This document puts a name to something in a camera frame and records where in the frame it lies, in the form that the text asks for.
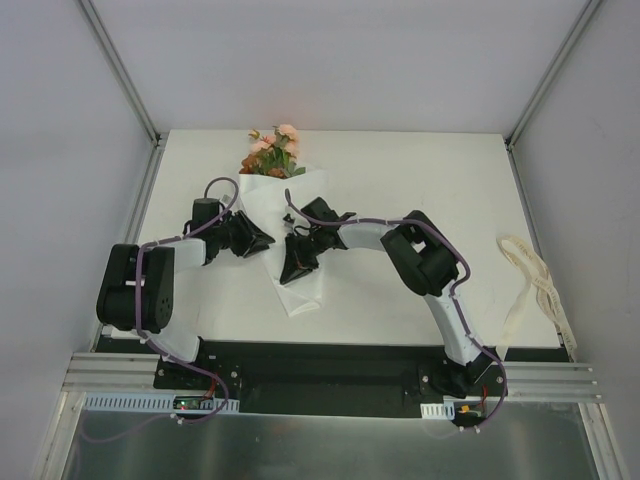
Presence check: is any translucent white wrapping paper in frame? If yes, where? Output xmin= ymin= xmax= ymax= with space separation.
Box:
xmin=239 ymin=170 xmax=328 ymax=317

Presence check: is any pink rose stem with leaves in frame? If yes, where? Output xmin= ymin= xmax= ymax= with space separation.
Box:
xmin=257 ymin=149 xmax=306 ymax=179

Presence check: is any cream printed ribbon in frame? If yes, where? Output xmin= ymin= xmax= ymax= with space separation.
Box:
xmin=496 ymin=235 xmax=578 ymax=361

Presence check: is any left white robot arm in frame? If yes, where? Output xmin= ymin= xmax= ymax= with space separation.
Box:
xmin=96 ymin=198 xmax=275 ymax=389

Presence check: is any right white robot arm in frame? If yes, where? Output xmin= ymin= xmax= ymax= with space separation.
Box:
xmin=279 ymin=191 xmax=491 ymax=399

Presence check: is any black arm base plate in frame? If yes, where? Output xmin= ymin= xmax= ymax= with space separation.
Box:
xmin=94 ymin=338 xmax=574 ymax=416

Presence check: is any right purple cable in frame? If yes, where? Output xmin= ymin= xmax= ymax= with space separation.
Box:
xmin=283 ymin=187 xmax=510 ymax=436

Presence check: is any aluminium front rail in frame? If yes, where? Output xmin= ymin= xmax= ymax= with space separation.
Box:
xmin=62 ymin=353 xmax=605 ymax=403

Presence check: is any right white cable duct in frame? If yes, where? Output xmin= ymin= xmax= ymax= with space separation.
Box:
xmin=420 ymin=402 xmax=455 ymax=421

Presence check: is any white cable duct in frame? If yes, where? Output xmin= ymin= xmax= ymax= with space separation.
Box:
xmin=420 ymin=402 xmax=455 ymax=421
xmin=84 ymin=393 xmax=240 ymax=415

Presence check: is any left white cable duct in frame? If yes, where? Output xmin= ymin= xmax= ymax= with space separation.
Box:
xmin=84 ymin=393 xmax=240 ymax=415

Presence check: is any left aluminium frame post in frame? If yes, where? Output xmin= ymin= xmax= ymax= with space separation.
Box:
xmin=75 ymin=0 xmax=162 ymax=147

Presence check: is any aluminium frame post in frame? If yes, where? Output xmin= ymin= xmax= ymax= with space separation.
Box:
xmin=75 ymin=0 xmax=162 ymax=147
xmin=505 ymin=0 xmax=606 ymax=152

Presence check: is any right aluminium frame post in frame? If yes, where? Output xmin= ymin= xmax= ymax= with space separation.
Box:
xmin=505 ymin=0 xmax=606 ymax=152

